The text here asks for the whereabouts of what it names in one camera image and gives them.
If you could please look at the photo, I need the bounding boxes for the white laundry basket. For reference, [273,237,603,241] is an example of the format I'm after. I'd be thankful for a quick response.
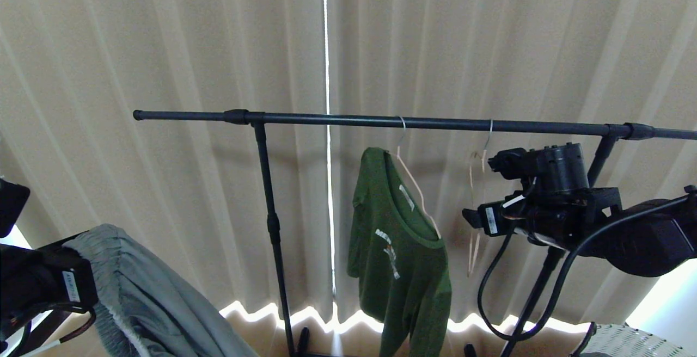
[571,322,688,357]

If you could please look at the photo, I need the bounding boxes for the pale grey shorts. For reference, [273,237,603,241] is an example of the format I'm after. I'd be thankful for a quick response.
[63,224,259,357]

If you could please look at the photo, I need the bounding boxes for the black clothes rack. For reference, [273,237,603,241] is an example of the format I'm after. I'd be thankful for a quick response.
[132,109,697,357]

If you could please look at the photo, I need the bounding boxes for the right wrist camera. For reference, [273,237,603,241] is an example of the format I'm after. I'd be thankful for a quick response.
[487,147,542,181]

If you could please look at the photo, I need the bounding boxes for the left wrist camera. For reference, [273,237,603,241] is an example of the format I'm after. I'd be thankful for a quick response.
[0,178,31,238]

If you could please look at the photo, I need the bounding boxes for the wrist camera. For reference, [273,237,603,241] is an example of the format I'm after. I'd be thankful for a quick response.
[0,178,31,238]
[487,147,542,181]

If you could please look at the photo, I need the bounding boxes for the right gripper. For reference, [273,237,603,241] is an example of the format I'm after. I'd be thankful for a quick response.
[476,196,591,251]

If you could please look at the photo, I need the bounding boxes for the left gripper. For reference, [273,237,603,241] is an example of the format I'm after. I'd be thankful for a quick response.
[0,232,100,325]

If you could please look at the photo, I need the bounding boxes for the green printed shirt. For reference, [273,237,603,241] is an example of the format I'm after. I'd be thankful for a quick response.
[347,147,453,357]

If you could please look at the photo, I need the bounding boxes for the beige curtain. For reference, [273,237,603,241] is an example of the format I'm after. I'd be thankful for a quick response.
[0,0,697,336]

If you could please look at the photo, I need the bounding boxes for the pink clothes hanger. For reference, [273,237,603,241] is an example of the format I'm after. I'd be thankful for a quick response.
[467,119,494,279]
[396,116,443,241]

